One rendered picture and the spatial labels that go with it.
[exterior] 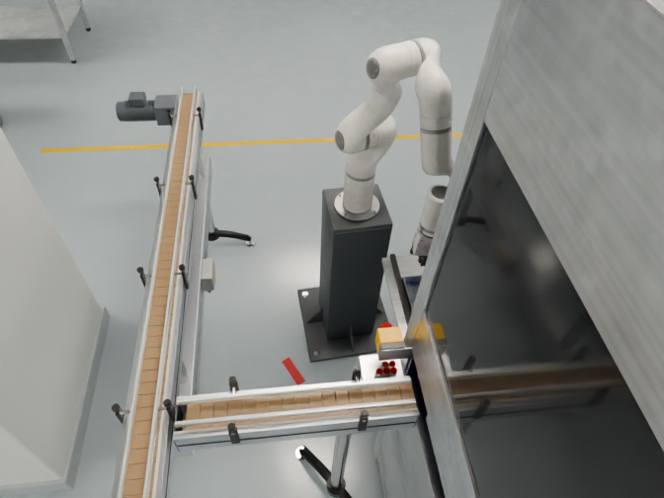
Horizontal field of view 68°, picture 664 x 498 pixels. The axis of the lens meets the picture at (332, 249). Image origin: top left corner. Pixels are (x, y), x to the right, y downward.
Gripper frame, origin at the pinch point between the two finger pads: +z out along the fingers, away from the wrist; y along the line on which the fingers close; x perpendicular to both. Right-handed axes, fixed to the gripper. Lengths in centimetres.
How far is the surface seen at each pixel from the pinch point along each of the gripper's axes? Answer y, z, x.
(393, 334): -17.3, -4.7, -31.5
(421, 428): -12, 10, -54
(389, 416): -21, 5, -52
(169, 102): -98, 5, 112
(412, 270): -1.2, 10.4, 3.8
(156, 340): -89, 5, -21
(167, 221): -91, 5, 31
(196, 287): -86, 43, 28
